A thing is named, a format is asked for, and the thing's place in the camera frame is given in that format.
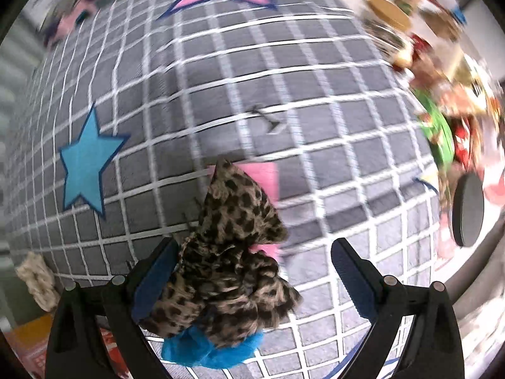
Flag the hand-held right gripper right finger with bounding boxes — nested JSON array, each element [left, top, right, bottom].
[[330, 238, 465, 379]]

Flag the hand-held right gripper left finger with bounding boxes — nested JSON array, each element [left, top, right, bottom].
[[45, 237, 180, 379]]

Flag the leopard print scrunchie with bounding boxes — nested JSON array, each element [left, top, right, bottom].
[[140, 159, 304, 350]]

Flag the bright blue fluffy scrunchie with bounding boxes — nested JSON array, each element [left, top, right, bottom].
[[161, 324, 265, 370]]

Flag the cream fluffy scrunchie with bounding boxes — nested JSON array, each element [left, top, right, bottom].
[[16, 252, 58, 312]]

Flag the black round disc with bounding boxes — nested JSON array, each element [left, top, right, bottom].
[[452, 173, 485, 247]]

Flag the red patterned cardboard box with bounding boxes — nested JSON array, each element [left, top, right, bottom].
[[8, 312, 131, 379]]

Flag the green cloth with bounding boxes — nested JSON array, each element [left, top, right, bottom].
[[414, 87, 454, 170]]

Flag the red cloth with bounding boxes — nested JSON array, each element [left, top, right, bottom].
[[454, 120, 480, 170]]

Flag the grey checked blanket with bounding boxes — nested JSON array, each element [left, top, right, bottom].
[[4, 0, 446, 379]]

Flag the yellow round lid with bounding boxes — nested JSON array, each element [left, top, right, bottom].
[[365, 0, 413, 32]]

